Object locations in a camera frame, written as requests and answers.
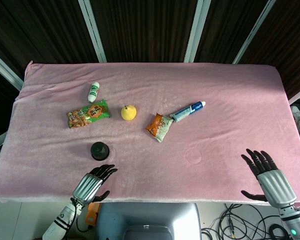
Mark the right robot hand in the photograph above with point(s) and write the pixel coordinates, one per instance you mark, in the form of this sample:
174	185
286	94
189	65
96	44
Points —
275	186

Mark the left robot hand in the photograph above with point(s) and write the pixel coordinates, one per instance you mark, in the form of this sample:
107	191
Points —
86	186

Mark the black round cup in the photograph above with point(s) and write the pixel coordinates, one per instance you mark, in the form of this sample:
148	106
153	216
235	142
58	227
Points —
99	150

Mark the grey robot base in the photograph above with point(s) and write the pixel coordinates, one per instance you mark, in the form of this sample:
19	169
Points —
150	221

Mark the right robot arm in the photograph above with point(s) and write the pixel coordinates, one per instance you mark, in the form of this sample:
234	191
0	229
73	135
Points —
293	222

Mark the orange tool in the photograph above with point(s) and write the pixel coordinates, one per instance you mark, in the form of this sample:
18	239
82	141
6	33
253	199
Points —
92	212

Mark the green snack packet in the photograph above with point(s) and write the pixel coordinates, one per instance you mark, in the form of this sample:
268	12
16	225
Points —
88	113

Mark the pink velvet table cloth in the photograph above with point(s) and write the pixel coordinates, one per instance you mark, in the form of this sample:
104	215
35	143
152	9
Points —
150	140

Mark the yellow pear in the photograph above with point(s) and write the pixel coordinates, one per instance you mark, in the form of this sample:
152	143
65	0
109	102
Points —
129	113

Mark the orange white snack packet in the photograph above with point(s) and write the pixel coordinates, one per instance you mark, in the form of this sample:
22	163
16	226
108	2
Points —
158	127

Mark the small white green bottle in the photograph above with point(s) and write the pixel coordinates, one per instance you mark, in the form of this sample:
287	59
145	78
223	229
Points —
93	92

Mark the blue white toothpaste tube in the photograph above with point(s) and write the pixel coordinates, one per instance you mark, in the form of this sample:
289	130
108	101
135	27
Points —
187	111

